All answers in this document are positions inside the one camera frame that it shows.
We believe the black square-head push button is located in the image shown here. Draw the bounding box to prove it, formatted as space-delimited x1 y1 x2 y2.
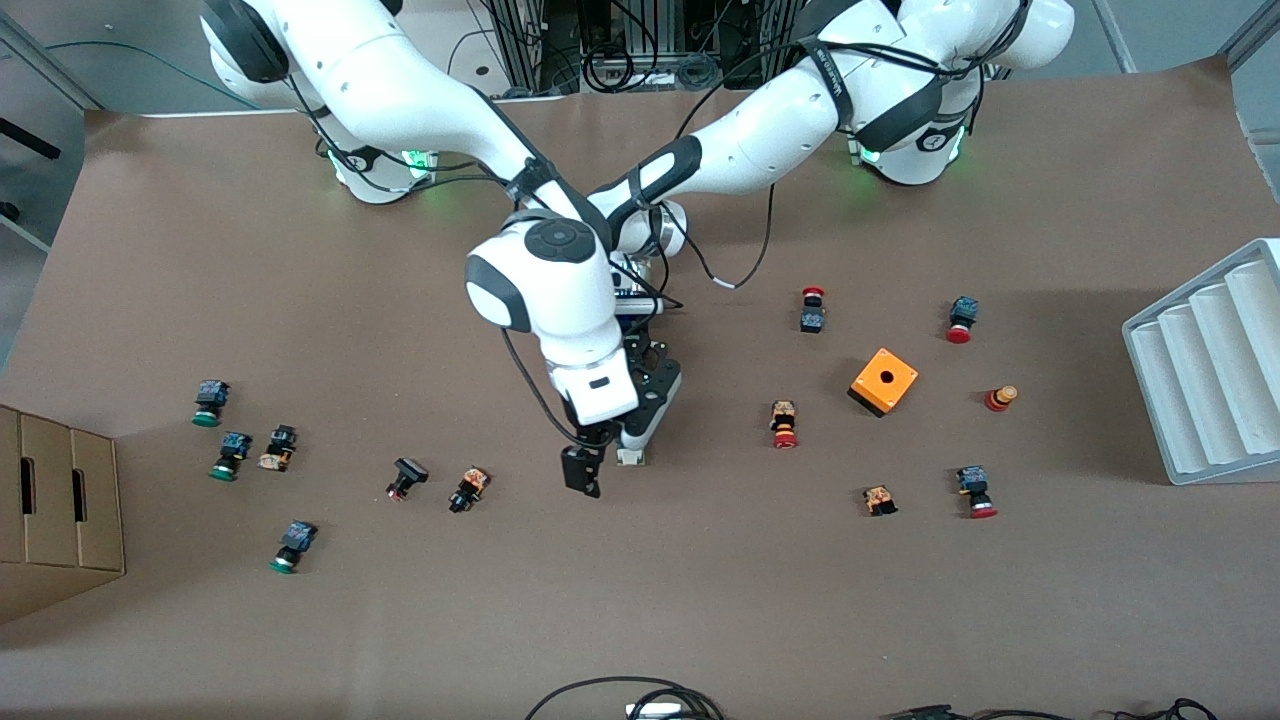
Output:
385 457 430 502

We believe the green mushroom push button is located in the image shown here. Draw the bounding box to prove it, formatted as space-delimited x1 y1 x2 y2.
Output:
268 519 319 576
191 379 231 429
208 431 253 483

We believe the black equipment rack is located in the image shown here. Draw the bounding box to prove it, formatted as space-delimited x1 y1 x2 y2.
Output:
480 0 801 96

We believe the brown cardboard box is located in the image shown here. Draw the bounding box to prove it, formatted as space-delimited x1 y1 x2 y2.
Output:
0 404 127 626

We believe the grey ribbed plastic tray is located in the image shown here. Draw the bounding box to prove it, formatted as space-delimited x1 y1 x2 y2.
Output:
1121 237 1280 487

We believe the black selector switch orange base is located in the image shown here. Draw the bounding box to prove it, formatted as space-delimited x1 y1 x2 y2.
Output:
447 466 492 515
257 424 299 473

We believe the black looped floor cable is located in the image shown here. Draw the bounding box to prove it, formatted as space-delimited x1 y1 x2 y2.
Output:
525 676 726 720

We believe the orange button enclosure box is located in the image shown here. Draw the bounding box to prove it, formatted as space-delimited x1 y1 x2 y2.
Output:
848 347 920 418

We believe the black cable with connector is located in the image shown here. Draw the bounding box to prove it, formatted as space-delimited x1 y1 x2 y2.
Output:
880 703 1066 720

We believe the thin black tangled cable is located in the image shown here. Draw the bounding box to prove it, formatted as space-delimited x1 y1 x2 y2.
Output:
1112 697 1223 720

